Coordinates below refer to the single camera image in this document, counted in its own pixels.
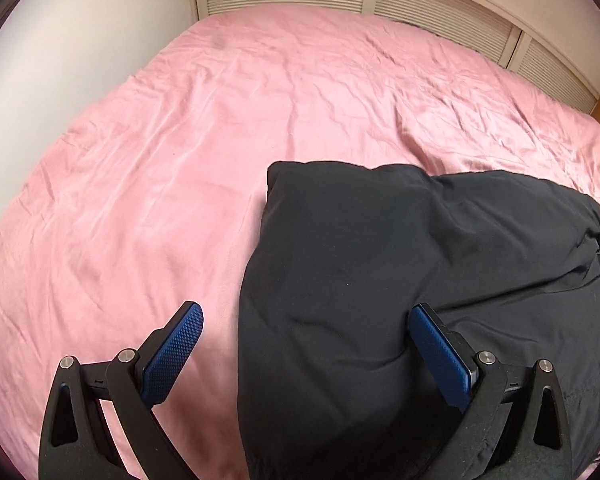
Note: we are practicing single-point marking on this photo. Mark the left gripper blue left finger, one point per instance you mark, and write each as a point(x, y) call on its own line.
point(164, 353)

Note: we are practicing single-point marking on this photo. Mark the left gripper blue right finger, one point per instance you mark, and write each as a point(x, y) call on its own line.
point(447, 355)

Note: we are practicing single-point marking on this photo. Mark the black puffer jacket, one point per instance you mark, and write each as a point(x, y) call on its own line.
point(394, 325)

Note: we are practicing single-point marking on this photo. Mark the pink bed cover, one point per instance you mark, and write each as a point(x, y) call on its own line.
point(153, 195)

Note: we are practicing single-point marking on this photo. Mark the beige louvered wall panel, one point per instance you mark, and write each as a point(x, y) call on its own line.
point(478, 25)

